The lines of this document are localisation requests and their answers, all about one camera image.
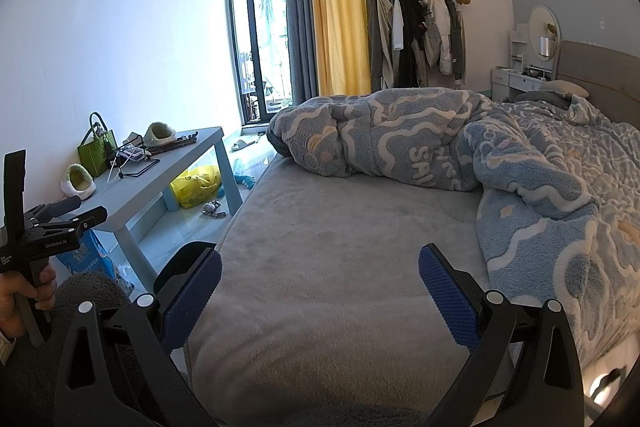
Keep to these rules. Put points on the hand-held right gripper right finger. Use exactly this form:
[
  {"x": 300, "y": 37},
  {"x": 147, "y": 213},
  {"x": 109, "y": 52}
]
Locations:
[{"x": 447, "y": 299}]

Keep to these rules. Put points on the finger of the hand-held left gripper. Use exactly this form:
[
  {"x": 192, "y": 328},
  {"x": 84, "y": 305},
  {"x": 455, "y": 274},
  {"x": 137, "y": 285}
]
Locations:
[
  {"x": 60, "y": 206},
  {"x": 85, "y": 219}
]

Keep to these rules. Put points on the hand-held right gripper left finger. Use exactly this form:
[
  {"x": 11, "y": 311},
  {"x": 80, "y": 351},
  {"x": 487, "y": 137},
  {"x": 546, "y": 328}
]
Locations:
[{"x": 192, "y": 292}]

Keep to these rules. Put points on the person's left hand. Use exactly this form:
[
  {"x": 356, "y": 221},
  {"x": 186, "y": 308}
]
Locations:
[{"x": 10, "y": 302}]

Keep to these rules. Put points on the blue printed package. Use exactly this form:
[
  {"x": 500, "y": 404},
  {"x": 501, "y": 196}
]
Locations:
[{"x": 87, "y": 257}]

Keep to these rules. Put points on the green felt handbag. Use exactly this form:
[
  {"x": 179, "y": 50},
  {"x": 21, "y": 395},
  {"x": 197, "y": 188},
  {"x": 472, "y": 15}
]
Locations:
[{"x": 95, "y": 157}]

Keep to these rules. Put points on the grey fleece garment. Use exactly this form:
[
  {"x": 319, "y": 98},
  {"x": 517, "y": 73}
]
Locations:
[{"x": 90, "y": 287}]

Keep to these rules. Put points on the light blue table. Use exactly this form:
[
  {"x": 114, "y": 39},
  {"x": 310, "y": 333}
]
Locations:
[{"x": 150, "y": 177}]

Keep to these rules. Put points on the blue white mask packet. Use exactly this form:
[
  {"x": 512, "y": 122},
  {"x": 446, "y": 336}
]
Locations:
[{"x": 131, "y": 155}]

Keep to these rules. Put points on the yellow plastic bag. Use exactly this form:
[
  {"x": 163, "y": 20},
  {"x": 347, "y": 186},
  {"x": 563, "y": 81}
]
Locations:
[{"x": 195, "y": 189}]

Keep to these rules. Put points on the bed with grey sheet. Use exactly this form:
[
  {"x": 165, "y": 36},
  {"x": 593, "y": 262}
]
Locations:
[{"x": 350, "y": 257}]

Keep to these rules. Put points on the dark wooden flute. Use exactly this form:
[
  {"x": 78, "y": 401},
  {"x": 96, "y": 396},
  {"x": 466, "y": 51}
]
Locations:
[{"x": 180, "y": 142}]

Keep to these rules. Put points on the blue plush toy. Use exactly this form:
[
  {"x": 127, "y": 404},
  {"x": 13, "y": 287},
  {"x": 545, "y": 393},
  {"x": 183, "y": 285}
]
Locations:
[{"x": 246, "y": 180}]

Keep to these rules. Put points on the blue patterned fleece blanket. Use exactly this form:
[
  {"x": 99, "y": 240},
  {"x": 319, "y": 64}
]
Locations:
[{"x": 400, "y": 142}]

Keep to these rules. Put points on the white vanity desk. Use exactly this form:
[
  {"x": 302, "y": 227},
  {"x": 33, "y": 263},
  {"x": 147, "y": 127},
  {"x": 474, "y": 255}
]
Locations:
[{"x": 505, "y": 79}]

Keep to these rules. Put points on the black framed glass door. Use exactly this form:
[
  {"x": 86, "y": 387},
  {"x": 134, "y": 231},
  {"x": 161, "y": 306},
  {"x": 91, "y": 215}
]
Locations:
[{"x": 231, "y": 32}]

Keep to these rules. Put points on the beige pillow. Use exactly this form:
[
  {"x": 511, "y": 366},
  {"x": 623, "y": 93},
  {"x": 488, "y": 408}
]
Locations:
[{"x": 565, "y": 87}]

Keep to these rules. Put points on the grey hanging garment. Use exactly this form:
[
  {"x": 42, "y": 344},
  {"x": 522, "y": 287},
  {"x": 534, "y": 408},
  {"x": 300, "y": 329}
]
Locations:
[{"x": 456, "y": 42}]

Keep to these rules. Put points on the black hanging coat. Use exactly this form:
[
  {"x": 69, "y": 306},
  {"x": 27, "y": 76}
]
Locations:
[{"x": 412, "y": 37}]

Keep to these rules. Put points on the beige hanging coat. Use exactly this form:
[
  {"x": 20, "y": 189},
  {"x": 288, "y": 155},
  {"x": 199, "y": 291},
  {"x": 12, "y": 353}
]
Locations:
[{"x": 384, "y": 42}]

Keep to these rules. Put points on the white hanging jacket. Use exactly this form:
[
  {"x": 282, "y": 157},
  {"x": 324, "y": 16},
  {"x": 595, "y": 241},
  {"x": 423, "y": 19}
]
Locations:
[{"x": 440, "y": 32}]

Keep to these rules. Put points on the grey upholstered headboard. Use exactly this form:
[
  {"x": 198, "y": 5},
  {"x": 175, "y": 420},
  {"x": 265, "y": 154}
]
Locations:
[{"x": 600, "y": 72}]

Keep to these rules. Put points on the white hanging shirt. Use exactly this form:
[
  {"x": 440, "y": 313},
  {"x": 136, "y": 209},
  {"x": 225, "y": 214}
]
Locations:
[{"x": 398, "y": 24}]

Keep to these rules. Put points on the round white mirror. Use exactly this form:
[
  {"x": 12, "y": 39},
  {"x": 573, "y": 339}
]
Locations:
[{"x": 540, "y": 24}]

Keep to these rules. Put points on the yellow curtain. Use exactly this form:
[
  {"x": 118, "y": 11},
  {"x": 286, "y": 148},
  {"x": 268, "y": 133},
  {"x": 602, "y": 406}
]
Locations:
[{"x": 340, "y": 7}]

